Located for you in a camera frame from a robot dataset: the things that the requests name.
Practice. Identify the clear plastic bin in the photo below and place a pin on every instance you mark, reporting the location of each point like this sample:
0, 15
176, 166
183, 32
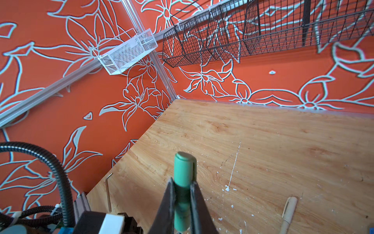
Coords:
117, 55

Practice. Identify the green pen cap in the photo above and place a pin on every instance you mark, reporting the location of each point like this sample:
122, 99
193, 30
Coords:
185, 173

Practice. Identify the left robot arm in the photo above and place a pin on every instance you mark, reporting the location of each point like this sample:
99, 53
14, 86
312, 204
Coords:
57, 179

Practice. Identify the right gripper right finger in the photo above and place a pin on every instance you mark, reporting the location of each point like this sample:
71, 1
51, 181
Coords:
201, 221

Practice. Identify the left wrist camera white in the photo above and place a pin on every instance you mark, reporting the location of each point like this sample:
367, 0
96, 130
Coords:
99, 223

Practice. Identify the metal allen key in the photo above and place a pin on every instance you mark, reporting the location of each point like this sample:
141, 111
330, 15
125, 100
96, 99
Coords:
108, 192

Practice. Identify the black wire basket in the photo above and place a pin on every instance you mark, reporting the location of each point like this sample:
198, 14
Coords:
236, 29

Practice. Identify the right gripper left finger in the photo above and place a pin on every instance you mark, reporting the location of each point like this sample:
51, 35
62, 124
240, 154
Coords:
164, 220

